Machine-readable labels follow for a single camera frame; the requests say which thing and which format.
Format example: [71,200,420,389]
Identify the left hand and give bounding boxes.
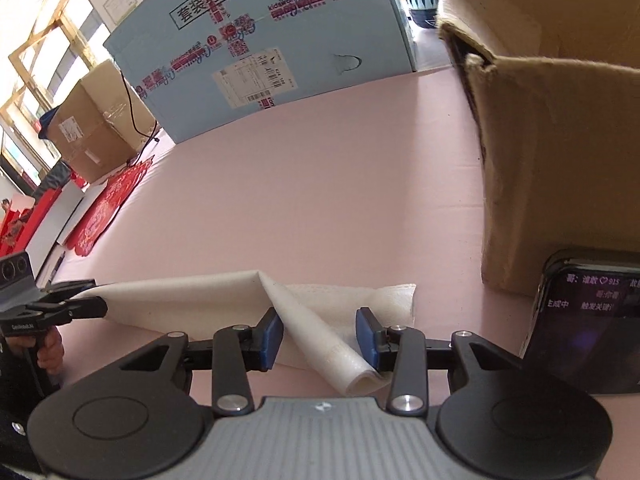
[6,326,65,376]

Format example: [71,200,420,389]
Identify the red gift boxes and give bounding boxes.
[1,171,88,257]

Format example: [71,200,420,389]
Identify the red paper-cut decoration sheet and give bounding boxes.
[65,156,154,257]

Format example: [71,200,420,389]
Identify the black smartphone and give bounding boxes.
[521,248,639,396]

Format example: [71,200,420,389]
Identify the closed brown cardboard box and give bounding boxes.
[41,60,157,183]

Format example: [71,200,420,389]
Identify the large light blue carton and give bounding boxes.
[105,0,416,143]

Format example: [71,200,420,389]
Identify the open brown cardboard box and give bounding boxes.
[437,0,639,295]

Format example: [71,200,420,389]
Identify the striped ceramic bowl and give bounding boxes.
[405,0,437,28]

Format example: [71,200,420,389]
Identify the black hanging cable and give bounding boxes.
[119,70,162,166]

